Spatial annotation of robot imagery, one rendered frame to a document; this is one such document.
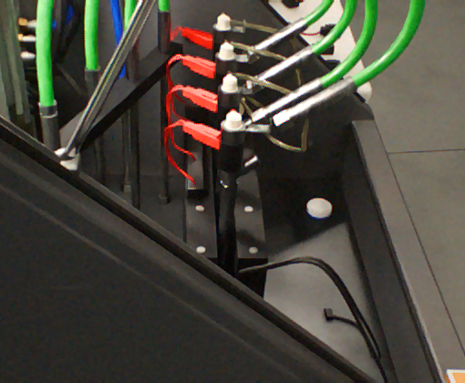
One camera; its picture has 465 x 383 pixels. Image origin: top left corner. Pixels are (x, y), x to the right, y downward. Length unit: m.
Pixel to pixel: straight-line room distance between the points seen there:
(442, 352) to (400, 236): 0.19
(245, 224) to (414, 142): 2.06
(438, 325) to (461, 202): 1.82
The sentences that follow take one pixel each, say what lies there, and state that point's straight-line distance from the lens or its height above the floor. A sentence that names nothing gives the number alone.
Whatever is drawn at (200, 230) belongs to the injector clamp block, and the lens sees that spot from 0.94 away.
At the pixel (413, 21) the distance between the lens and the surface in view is 0.81.
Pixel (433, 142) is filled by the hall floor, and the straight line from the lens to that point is 3.00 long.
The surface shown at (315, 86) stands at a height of 1.15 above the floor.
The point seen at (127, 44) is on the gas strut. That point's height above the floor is 1.40.
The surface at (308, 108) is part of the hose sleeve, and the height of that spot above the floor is 1.17.
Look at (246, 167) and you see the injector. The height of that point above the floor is 1.08.
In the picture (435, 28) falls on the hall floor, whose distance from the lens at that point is 3.85.
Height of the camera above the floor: 1.60
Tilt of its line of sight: 38 degrees down
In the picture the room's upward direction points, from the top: 4 degrees clockwise
